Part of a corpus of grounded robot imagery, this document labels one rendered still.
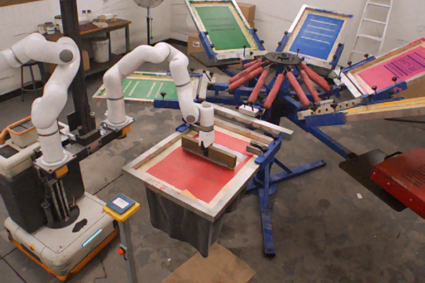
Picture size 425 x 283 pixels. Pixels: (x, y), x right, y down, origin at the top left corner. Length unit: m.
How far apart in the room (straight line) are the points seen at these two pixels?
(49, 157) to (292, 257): 1.91
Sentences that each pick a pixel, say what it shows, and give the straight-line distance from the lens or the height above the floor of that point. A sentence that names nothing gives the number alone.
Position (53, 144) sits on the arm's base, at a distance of 1.55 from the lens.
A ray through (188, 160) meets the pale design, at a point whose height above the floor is 0.95.
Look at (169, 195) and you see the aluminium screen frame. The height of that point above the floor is 0.98.
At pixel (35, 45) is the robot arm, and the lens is 1.31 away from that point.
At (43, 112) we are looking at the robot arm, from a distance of 1.40.
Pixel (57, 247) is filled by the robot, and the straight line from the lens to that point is 2.39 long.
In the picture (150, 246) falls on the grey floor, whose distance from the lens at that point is 2.63.
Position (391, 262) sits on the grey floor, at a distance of 2.98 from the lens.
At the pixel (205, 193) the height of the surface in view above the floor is 0.95.
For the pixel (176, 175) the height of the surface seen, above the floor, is 0.95.
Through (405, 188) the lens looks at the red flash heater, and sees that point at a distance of 1.78.
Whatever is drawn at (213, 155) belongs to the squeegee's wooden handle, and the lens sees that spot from 1.79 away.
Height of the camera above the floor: 2.05
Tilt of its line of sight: 30 degrees down
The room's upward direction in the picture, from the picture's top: 4 degrees clockwise
